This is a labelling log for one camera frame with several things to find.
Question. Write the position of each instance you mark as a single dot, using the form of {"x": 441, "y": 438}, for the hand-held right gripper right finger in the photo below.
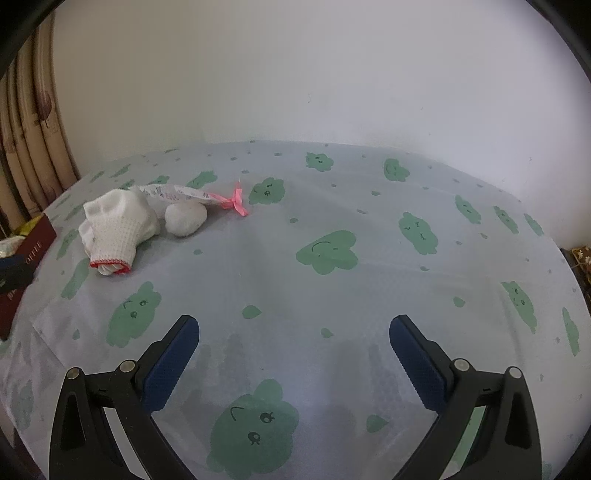
{"x": 418, "y": 364}

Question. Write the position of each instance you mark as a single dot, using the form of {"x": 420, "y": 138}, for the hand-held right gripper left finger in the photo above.
{"x": 168, "y": 364}

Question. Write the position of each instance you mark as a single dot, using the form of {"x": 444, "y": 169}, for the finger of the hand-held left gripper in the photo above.
{"x": 13, "y": 265}

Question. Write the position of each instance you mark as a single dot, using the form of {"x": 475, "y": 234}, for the red tin box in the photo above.
{"x": 32, "y": 249}

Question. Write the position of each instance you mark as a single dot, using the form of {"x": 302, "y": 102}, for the white knit gloves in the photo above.
{"x": 120, "y": 226}

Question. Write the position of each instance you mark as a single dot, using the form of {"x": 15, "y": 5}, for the beige patterned curtain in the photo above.
{"x": 37, "y": 138}

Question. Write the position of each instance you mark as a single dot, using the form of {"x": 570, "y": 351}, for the grey bedsheet with green prints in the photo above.
{"x": 300, "y": 300}

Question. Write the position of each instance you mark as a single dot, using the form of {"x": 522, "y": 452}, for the white round puff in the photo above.
{"x": 184, "y": 219}

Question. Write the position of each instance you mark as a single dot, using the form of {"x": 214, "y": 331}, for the white pouch with pink ribbon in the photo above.
{"x": 184, "y": 194}

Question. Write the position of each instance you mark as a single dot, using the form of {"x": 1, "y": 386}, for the dark wooden nightstand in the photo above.
{"x": 582, "y": 281}

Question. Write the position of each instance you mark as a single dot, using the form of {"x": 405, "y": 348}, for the brown patterned small item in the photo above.
{"x": 582, "y": 256}

